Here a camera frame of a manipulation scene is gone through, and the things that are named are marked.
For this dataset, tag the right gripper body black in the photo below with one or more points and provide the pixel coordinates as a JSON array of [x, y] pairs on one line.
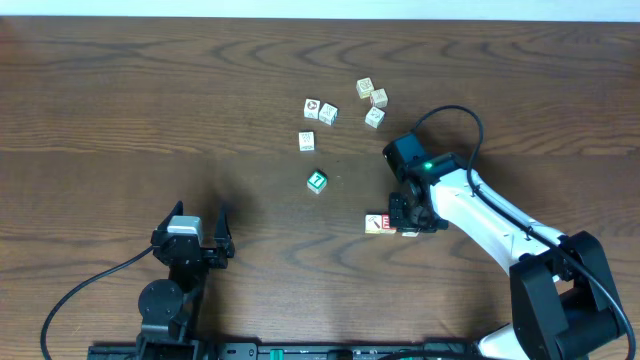
[[406, 217]]

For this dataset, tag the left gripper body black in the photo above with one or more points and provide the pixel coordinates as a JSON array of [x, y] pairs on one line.
[[211, 252]]

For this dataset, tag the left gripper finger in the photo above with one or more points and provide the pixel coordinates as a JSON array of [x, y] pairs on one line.
[[222, 234], [176, 211]]

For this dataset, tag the red letter M block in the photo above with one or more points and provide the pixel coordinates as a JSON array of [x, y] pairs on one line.
[[386, 225]]

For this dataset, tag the hammer picture yellow block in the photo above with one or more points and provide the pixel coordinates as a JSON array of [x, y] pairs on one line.
[[373, 224]]

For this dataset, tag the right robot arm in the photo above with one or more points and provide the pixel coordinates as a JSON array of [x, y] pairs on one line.
[[564, 302]]

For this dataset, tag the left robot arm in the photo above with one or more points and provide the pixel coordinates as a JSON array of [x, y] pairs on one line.
[[170, 307]]

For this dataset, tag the green number seven block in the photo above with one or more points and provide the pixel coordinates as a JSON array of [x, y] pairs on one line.
[[317, 182]]

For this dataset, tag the white block centre right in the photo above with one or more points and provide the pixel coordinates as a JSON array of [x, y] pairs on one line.
[[374, 117]]

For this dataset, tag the tan block red side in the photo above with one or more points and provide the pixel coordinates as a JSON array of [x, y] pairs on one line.
[[379, 98]]

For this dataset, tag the white block lower left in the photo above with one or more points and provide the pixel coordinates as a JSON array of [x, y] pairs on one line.
[[306, 141]]

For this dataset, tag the umbrella blue edged block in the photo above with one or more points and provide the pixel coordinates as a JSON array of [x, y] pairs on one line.
[[328, 114]]

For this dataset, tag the tan block yellow side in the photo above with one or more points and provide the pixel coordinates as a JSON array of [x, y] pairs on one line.
[[364, 87]]

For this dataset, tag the ball picture white block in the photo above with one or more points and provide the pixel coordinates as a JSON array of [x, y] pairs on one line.
[[312, 108]]

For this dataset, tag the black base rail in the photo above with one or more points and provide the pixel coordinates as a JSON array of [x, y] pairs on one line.
[[251, 351]]

